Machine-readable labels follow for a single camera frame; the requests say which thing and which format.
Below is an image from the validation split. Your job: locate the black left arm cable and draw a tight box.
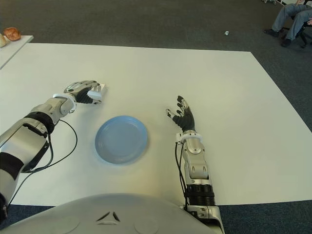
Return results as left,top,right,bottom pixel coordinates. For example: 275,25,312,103
7,118,78,205

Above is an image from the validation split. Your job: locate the blue plastic plate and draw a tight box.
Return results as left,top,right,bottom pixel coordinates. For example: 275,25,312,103
95,115,149,165

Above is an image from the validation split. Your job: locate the grey robot torso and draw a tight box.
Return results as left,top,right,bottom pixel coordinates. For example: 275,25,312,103
0,193,220,234

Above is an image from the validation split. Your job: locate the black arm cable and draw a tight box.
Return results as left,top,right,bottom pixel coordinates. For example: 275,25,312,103
7,118,78,205
174,142,190,210

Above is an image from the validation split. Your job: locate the seated person in jeans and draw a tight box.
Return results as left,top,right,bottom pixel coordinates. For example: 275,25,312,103
264,0,312,47

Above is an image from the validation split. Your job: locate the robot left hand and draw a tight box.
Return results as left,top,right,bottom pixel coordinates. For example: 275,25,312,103
63,79,102,105

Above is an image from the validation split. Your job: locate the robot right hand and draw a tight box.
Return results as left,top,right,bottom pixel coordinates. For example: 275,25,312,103
165,95,196,132

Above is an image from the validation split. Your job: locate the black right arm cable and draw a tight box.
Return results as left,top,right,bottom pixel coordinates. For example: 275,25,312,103
174,142,190,210

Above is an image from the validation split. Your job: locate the white charger block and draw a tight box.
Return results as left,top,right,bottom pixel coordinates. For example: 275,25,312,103
87,83,108,103

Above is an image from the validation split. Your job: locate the brown bread roll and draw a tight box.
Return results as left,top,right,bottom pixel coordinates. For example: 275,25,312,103
3,27,21,41

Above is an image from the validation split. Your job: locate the black office chair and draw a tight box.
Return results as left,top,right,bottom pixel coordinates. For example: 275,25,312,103
282,14,312,48

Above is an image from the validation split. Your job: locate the white side table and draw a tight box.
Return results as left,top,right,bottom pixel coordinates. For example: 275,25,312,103
0,35,34,70

